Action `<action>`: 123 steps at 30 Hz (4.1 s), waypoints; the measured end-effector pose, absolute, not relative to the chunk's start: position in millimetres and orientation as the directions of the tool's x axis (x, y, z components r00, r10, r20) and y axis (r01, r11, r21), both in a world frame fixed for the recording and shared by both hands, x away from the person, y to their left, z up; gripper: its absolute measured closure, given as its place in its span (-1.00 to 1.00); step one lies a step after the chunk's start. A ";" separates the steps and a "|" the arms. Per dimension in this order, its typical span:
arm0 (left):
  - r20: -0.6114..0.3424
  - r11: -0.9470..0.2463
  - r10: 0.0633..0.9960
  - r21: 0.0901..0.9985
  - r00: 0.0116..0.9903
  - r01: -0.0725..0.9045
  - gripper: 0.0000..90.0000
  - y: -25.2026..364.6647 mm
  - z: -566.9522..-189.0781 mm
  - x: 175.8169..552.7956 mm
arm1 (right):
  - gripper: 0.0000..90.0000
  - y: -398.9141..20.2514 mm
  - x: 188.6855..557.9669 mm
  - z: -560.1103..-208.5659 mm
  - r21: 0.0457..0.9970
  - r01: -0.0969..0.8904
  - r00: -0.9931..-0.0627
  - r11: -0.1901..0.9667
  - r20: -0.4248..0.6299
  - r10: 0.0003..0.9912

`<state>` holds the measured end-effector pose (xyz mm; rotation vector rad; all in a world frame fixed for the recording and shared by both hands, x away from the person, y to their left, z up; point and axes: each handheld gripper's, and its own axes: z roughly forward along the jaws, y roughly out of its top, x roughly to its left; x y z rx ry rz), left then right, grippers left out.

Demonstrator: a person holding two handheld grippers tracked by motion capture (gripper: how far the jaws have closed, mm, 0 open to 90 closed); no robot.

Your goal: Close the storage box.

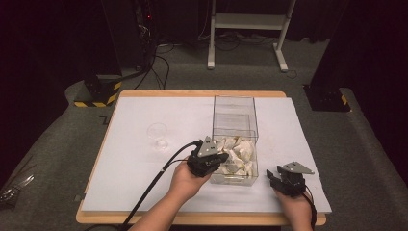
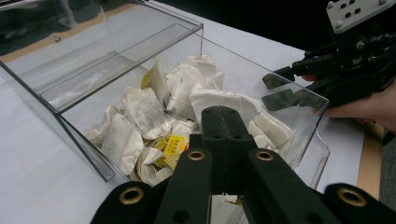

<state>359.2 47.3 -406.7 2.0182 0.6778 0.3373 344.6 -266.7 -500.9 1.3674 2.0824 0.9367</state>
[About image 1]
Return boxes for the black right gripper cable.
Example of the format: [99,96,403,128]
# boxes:
[302,185,319,231]

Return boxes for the clear glass cup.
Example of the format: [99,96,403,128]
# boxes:
[146,121,170,153]

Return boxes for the white metal stand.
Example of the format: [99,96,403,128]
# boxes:
[207,0,298,73]

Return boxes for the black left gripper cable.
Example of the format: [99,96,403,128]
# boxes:
[118,140,204,231]

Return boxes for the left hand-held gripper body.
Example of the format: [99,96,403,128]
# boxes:
[186,136,225,178]

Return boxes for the dark equipment with red light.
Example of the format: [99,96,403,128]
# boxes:
[136,0,158,44]

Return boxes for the cable bundle under white stand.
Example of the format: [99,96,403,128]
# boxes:
[196,30,278,52]

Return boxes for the person's right hand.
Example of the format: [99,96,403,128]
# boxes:
[274,190,313,225]

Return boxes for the clear plastic drawer case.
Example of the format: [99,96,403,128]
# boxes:
[212,94,260,143]

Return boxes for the white paper sheet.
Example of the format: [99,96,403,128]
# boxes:
[80,96,333,215]

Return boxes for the black floor cables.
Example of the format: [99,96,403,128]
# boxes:
[133,41,176,91]

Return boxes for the black stand base yellow mark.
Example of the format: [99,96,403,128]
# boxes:
[302,84,352,113]

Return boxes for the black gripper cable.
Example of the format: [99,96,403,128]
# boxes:
[302,185,319,231]
[118,140,204,231]

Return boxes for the yellow-black striped stand base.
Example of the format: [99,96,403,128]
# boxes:
[73,74,124,109]

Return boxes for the person's left hand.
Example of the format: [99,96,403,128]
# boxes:
[167,160,214,204]

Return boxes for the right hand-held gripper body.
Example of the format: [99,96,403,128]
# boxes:
[272,161,316,198]

